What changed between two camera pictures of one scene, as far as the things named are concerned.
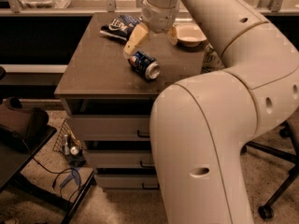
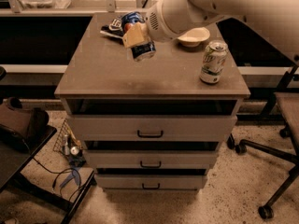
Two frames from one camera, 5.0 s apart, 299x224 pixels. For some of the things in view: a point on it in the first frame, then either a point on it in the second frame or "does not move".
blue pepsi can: x=145 y=65 -> x=141 y=51
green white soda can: x=212 y=63 does not move
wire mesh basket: x=68 y=146 does not move
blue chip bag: x=121 y=26 does not move
